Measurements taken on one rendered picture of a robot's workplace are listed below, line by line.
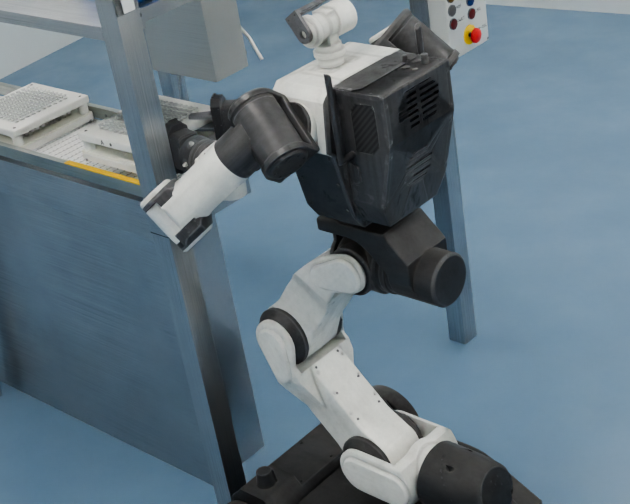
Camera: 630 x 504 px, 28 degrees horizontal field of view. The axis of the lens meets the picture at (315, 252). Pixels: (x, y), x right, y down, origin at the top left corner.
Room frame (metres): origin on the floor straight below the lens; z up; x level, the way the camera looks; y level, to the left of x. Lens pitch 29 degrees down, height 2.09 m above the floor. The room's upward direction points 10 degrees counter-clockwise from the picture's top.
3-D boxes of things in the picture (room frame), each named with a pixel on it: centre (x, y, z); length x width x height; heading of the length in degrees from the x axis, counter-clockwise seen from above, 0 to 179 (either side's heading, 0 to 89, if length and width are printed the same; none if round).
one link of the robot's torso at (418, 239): (2.23, -0.16, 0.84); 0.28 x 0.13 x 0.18; 44
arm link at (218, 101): (2.69, 0.11, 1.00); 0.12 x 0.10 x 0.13; 76
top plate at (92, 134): (2.75, 0.33, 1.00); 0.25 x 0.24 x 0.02; 134
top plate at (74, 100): (3.12, 0.69, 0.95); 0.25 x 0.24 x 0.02; 133
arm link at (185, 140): (2.55, 0.23, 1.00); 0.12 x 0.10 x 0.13; 36
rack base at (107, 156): (2.75, 0.33, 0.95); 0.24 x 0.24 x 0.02; 44
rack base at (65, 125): (3.12, 0.69, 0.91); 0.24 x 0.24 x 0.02; 43
